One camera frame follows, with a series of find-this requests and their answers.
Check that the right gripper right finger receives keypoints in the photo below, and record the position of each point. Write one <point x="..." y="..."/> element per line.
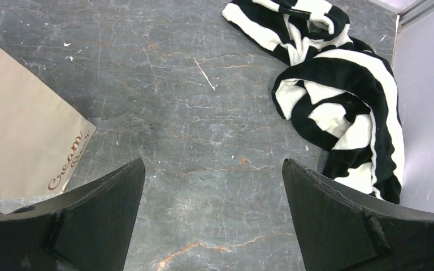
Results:
<point x="339" y="228"/>

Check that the brown paper takeout bag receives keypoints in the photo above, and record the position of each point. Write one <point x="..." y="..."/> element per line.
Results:
<point x="42" y="137"/>

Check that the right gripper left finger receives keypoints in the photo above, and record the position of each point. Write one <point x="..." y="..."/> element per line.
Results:
<point x="87" y="228"/>

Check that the black white striped cloth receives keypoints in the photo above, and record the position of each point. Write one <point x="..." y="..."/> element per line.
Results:
<point x="337" y="92"/>

